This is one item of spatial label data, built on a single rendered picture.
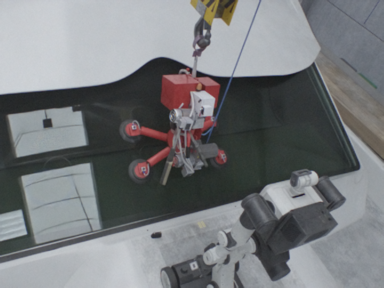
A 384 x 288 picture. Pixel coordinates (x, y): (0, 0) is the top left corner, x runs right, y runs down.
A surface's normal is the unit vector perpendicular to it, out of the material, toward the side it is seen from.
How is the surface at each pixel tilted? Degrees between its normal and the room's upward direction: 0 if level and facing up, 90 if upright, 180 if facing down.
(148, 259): 0
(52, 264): 50
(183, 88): 70
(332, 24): 90
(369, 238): 0
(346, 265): 0
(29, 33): 20
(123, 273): 12
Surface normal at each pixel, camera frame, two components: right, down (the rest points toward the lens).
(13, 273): 0.41, 0.13
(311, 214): 0.23, -0.68
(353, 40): -0.88, 0.15
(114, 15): 0.33, -0.37
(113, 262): 0.01, -0.62
